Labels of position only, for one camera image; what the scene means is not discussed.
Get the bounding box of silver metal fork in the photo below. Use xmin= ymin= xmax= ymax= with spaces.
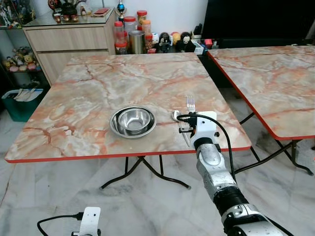
xmin=186 ymin=96 xmax=196 ymax=114

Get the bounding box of silver metal spoon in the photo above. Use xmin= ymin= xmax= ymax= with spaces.
xmin=170 ymin=110 xmax=191 ymax=148

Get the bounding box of stainless steel bowl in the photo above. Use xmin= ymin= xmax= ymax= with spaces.
xmin=109 ymin=106 xmax=157 ymax=139

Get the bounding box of small white and blue box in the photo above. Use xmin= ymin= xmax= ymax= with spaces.
xmin=193 ymin=39 xmax=205 ymax=54

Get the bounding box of black and white plush figure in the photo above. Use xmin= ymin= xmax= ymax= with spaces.
xmin=158 ymin=32 xmax=172 ymax=53

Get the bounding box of yellow plush figure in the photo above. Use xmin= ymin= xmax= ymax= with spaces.
xmin=171 ymin=31 xmax=182 ymax=48

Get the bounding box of marble pattern table with bowl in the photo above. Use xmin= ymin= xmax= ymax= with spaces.
xmin=5 ymin=52 xmax=252 ymax=190

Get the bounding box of bare marble pattern folding table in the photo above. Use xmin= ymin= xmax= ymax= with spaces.
xmin=207 ymin=45 xmax=315 ymax=176

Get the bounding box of steel tumbler cup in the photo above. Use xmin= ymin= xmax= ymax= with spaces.
xmin=129 ymin=30 xmax=145 ymax=55

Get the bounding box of short red lid jar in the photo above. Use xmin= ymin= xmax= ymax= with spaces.
xmin=115 ymin=42 xmax=129 ymax=55

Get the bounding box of tall slim red lid jar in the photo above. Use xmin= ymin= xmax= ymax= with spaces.
xmin=114 ymin=21 xmax=124 ymax=45

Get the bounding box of wide red lid plastic jar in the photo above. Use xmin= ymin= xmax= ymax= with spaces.
xmin=123 ymin=16 xmax=138 ymax=35

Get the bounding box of orange snack jar red lid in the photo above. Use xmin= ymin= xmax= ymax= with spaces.
xmin=137 ymin=10 xmax=148 ymax=26

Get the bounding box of black flat television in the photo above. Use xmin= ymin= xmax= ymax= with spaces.
xmin=201 ymin=0 xmax=315 ymax=43

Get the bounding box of small trophy cup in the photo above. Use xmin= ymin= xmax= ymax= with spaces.
xmin=117 ymin=1 xmax=126 ymax=22

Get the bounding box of flat red box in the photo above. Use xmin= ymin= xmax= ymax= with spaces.
xmin=92 ymin=7 xmax=110 ymax=16

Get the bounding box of light wooden drawer cabinet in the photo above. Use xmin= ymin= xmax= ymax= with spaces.
xmin=22 ymin=9 xmax=119 ymax=85

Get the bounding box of green storage bin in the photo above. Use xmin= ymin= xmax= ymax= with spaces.
xmin=1 ymin=88 xmax=45 ymax=122

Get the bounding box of shelf unit with plush toys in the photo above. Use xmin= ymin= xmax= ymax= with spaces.
xmin=0 ymin=0 xmax=50 ymax=92

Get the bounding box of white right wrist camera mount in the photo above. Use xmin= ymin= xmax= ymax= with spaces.
xmin=189 ymin=111 xmax=218 ymax=144

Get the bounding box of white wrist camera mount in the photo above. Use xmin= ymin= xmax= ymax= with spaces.
xmin=79 ymin=207 xmax=102 ymax=236
xmin=189 ymin=111 xmax=218 ymax=144

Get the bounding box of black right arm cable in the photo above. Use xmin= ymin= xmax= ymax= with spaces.
xmin=176 ymin=114 xmax=236 ymax=178

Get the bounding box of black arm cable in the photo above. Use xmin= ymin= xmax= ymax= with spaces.
xmin=176 ymin=114 xmax=236 ymax=178
xmin=37 ymin=212 xmax=85 ymax=236

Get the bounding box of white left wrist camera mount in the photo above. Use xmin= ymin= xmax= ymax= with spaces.
xmin=79 ymin=207 xmax=102 ymax=236

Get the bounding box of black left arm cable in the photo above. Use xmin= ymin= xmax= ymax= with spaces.
xmin=37 ymin=212 xmax=85 ymax=236

